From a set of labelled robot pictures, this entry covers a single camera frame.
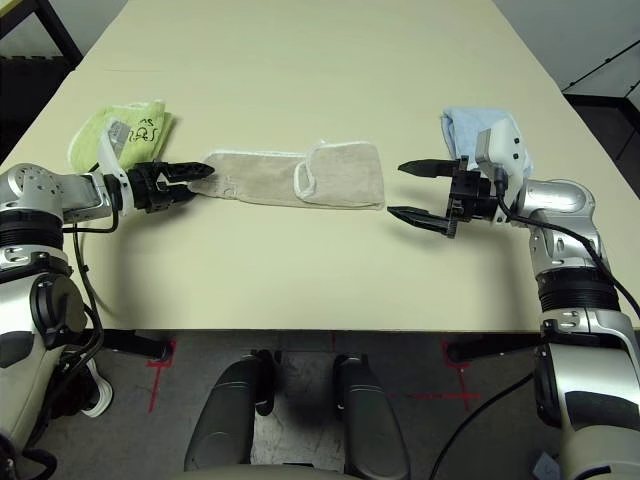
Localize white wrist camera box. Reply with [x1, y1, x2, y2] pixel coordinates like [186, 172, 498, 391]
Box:
[97, 118, 136, 216]
[474, 115, 531, 224]

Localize black metal rod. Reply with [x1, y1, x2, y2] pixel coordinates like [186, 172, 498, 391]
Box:
[562, 42, 640, 91]

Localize small blue-grey floor box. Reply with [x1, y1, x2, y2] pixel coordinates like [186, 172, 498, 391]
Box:
[532, 449, 560, 479]

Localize beige side table black legs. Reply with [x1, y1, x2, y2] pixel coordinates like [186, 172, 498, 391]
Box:
[0, 0, 84, 61]

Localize beige towel with white trim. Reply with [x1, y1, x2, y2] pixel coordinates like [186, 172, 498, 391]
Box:
[192, 139, 387, 212]

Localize blue folded towel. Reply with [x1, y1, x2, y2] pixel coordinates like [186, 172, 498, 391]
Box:
[439, 104, 535, 179]

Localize black table foot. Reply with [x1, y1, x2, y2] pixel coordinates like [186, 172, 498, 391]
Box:
[446, 333, 544, 362]
[99, 329, 171, 362]

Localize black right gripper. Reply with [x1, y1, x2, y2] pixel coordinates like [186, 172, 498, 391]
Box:
[386, 155, 501, 240]

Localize black and white shoe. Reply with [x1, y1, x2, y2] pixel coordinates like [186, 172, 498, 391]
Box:
[49, 357, 115, 419]

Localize black foam floor mats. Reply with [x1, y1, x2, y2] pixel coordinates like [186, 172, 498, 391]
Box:
[0, 52, 76, 166]

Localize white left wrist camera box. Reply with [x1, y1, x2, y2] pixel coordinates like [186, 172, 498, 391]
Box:
[97, 118, 136, 216]

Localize green folded towel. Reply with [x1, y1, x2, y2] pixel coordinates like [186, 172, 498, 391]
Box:
[67, 98, 177, 174]

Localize black cabinet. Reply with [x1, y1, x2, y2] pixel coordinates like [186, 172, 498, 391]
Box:
[562, 89, 640, 161]

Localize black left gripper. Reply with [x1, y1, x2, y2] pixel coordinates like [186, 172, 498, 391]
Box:
[125, 160, 217, 215]

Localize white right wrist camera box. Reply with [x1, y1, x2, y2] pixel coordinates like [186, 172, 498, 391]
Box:
[474, 115, 531, 224]

